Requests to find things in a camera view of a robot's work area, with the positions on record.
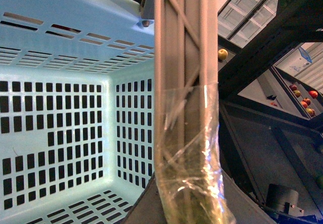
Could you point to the light blue plastic basket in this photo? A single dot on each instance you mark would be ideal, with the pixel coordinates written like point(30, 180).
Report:
point(76, 110)

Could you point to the green apple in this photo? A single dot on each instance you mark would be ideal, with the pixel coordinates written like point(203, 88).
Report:
point(222, 54)

